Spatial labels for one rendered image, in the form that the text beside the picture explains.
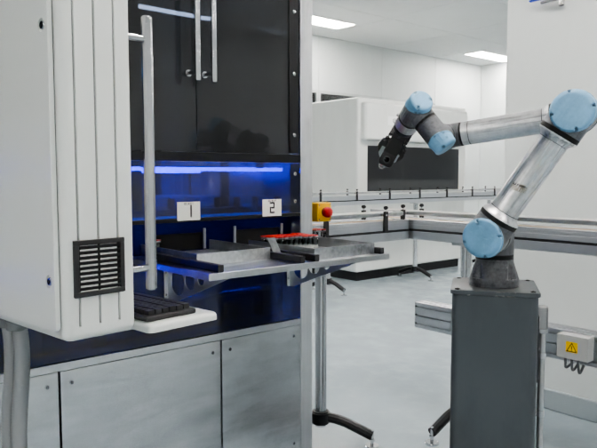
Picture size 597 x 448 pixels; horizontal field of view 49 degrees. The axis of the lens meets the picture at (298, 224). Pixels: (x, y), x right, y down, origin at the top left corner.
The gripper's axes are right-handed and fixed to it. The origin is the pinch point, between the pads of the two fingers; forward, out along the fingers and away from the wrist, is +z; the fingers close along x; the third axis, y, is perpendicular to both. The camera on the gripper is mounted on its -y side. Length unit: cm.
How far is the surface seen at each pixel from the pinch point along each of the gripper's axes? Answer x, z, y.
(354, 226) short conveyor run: -3, 54, 0
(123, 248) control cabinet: 38, -59, -91
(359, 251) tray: -7.9, -2.5, -36.0
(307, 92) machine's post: 37.1, 6.7, 12.8
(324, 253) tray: 1.0, -9.1, -45.9
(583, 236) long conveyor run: -76, 8, 21
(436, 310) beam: -55, 80, -2
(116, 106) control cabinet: 53, -72, -69
